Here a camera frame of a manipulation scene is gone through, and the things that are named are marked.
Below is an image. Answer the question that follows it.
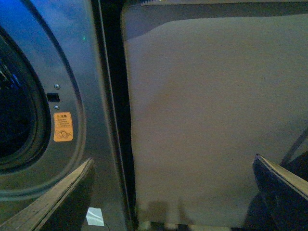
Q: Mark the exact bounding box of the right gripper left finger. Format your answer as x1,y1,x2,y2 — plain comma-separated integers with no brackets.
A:
0,158,94,231

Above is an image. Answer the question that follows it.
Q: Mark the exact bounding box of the grey leather sofa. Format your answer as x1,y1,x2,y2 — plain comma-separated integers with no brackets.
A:
121,0,308,231

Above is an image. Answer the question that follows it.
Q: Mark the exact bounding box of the grey front-load washing machine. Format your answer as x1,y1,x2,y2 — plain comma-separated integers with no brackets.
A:
0,0,133,231

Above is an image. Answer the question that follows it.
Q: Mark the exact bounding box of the orange warning sticker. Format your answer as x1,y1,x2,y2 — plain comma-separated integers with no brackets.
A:
53,112,73,142

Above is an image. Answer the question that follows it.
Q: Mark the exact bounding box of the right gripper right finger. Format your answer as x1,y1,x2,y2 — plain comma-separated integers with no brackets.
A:
253,154,308,231

